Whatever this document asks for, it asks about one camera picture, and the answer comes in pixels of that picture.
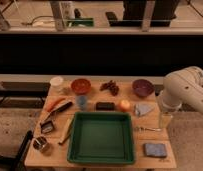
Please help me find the black handled knife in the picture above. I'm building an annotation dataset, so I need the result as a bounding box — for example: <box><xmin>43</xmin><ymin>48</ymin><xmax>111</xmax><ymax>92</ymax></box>
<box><xmin>44</xmin><ymin>101</ymin><xmax>73</xmax><ymax>121</ymax></box>

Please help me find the orange round fruit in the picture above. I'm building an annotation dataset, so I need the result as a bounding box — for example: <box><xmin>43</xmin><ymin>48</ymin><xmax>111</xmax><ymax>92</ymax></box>
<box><xmin>118</xmin><ymin>100</ymin><xmax>131</xmax><ymax>112</ymax></box>

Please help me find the small black metal box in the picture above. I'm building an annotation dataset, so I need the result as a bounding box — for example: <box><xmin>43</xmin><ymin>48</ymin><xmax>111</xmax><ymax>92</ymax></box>
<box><xmin>40</xmin><ymin>121</ymin><xmax>55</xmax><ymax>134</ymax></box>

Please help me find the red bowl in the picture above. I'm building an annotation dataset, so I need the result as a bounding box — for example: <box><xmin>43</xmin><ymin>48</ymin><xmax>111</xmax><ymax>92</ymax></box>
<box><xmin>71</xmin><ymin>78</ymin><xmax>91</xmax><ymax>95</ymax></box>

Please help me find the orange carrot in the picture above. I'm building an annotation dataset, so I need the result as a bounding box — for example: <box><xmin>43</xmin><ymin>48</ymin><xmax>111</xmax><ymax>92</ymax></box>
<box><xmin>45</xmin><ymin>97</ymin><xmax>64</xmax><ymax>112</ymax></box>

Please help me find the round metal tin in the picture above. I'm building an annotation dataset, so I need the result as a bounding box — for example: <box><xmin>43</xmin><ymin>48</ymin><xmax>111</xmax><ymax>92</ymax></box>
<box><xmin>33</xmin><ymin>136</ymin><xmax>49</xmax><ymax>153</ymax></box>

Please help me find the black chair frame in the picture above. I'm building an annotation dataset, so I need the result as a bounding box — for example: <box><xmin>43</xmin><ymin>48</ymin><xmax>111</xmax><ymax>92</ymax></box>
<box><xmin>0</xmin><ymin>130</ymin><xmax>33</xmax><ymax>171</ymax></box>

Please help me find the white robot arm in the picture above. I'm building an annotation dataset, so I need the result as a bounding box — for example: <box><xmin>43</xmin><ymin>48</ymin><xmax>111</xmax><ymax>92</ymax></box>
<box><xmin>157</xmin><ymin>66</ymin><xmax>203</xmax><ymax>115</ymax></box>

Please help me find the dark grape bunch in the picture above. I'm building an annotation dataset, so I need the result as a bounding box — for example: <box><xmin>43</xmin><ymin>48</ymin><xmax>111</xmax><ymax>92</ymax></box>
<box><xmin>100</xmin><ymin>80</ymin><xmax>119</xmax><ymax>96</ymax></box>

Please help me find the green plastic tray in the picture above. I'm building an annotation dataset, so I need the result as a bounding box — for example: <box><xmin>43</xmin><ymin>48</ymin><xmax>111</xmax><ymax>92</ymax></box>
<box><xmin>67</xmin><ymin>112</ymin><xmax>135</xmax><ymax>165</ymax></box>

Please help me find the purple bowl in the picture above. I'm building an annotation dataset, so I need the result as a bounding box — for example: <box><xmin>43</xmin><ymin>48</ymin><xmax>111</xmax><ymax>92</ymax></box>
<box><xmin>132</xmin><ymin>79</ymin><xmax>154</xmax><ymax>98</ymax></box>

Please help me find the dark brown block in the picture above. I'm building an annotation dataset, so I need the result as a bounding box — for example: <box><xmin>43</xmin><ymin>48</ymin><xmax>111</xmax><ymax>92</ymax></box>
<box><xmin>96</xmin><ymin>102</ymin><xmax>115</xmax><ymax>111</ymax></box>

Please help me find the grey crumpled cloth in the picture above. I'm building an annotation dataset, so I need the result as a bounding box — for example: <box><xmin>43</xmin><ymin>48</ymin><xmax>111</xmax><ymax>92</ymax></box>
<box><xmin>134</xmin><ymin>103</ymin><xmax>154</xmax><ymax>117</ymax></box>

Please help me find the blue sponge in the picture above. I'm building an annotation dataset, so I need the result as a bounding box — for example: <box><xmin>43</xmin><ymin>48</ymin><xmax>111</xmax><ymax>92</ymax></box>
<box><xmin>144</xmin><ymin>143</ymin><xmax>167</xmax><ymax>158</ymax></box>

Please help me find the white paper cup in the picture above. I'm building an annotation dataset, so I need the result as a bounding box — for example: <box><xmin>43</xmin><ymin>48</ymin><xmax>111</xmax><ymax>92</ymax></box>
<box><xmin>50</xmin><ymin>76</ymin><xmax>64</xmax><ymax>89</ymax></box>

